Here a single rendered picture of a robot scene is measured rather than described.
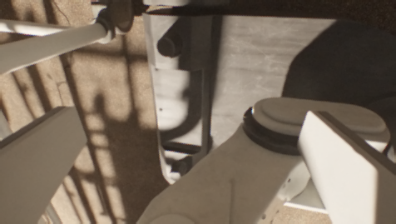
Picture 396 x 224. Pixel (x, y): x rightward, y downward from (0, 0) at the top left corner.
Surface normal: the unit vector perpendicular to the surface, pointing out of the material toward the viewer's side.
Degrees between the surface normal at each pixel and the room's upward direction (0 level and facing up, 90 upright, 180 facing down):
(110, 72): 0
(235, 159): 90
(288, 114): 90
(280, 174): 90
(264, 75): 0
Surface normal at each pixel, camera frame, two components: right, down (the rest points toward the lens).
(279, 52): -0.22, 0.51
